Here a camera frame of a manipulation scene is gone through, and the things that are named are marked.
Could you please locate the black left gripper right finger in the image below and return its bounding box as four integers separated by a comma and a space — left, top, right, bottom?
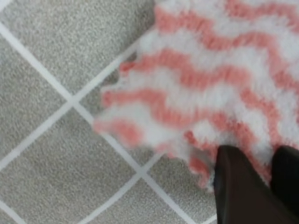
271, 146, 299, 212

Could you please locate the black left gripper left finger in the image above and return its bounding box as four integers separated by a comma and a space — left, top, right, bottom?
214, 146, 299, 224

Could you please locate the pink white wavy towel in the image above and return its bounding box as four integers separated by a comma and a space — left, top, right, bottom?
93, 0, 299, 188

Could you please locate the grey grid tablecloth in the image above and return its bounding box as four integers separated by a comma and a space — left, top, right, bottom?
0, 0, 216, 224

